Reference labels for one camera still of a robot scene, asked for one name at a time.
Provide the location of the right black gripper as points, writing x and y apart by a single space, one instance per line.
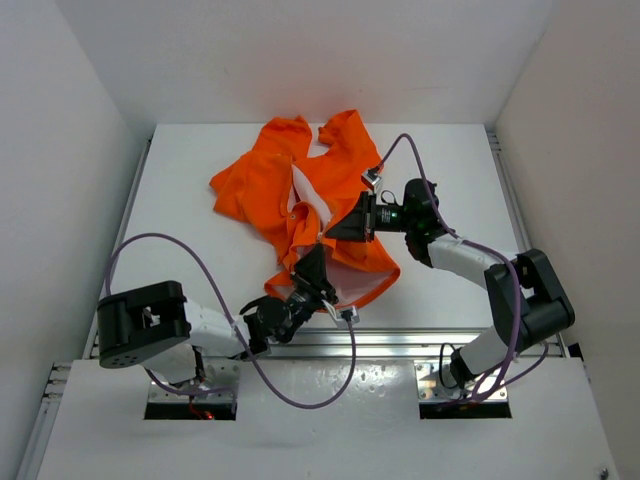
360 224

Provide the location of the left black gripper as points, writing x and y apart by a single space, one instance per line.
313 268

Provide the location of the orange jacket with pink lining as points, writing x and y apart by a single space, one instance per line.
293 185

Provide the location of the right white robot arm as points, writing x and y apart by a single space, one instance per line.
527 300

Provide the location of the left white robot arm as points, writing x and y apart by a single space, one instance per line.
158 327

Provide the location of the white front cover panel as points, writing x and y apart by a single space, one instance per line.
374 431

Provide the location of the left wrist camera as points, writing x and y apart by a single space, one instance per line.
342 317

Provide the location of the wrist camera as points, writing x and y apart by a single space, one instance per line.
372 178
342 317

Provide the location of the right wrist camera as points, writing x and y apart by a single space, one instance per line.
372 178

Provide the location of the aluminium rail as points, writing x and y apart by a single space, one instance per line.
334 343

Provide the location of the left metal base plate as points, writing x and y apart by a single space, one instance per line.
218 385

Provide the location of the metal base plate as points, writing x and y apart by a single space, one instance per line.
218 385
431 391

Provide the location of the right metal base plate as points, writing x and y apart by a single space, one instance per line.
431 391

